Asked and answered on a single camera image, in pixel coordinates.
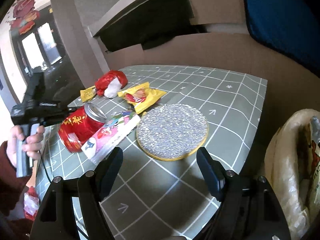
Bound pink white snack wrapper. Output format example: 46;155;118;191
81;110;140;165

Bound red drink can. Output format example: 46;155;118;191
58;102;107;153

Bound yellow red snack bag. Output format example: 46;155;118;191
117;82;166;114

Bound red white wrapper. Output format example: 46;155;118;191
95;70;128;99

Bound red sleeve left forearm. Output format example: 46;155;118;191
0;141;31;216

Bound person's left hand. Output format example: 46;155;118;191
6;125;44;168

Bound small yellow wrapper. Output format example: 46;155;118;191
80;86;97;102

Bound round glitter coaster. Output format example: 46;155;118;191
136;103;209;161

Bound green grid table mat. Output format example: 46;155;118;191
35;64;268;240

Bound red plastic bag on floor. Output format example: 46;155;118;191
23;186;40;221

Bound grey range hood edge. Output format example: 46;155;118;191
88;0;148;37

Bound black cloth panel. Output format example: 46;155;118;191
99;0;207;52

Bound blue cloth panel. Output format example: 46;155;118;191
244;0;319;76

